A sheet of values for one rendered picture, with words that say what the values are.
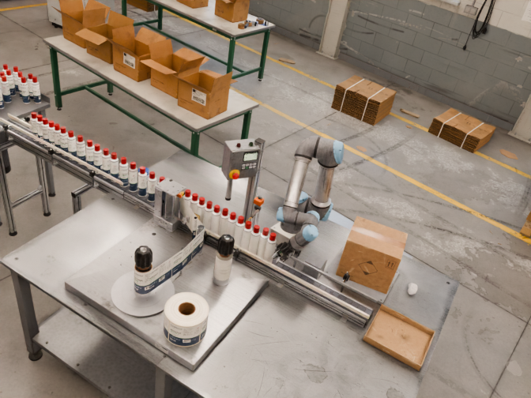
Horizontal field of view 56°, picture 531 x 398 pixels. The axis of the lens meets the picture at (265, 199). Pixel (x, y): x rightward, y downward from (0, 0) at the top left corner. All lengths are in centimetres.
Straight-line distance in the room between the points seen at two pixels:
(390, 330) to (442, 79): 549
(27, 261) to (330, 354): 162
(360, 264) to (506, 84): 509
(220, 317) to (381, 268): 90
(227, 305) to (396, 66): 602
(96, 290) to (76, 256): 33
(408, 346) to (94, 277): 162
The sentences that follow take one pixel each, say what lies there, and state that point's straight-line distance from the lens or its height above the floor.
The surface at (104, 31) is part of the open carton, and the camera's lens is 550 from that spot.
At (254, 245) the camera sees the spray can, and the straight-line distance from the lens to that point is 278.
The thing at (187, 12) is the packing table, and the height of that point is 78.
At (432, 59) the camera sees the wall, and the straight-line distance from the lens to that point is 779.
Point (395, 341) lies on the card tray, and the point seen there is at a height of 83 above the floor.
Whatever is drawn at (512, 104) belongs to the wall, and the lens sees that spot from 758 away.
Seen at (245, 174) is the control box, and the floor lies 132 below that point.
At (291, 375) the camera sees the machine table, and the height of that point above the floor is 83.
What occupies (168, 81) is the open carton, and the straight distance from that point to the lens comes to 461.
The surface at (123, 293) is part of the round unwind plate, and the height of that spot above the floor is 89.
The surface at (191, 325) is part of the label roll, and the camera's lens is 230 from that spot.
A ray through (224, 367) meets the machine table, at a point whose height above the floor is 83.
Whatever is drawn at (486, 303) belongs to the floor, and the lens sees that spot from 454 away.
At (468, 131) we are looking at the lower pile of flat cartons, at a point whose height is 20.
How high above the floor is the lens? 282
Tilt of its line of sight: 36 degrees down
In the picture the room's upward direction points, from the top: 11 degrees clockwise
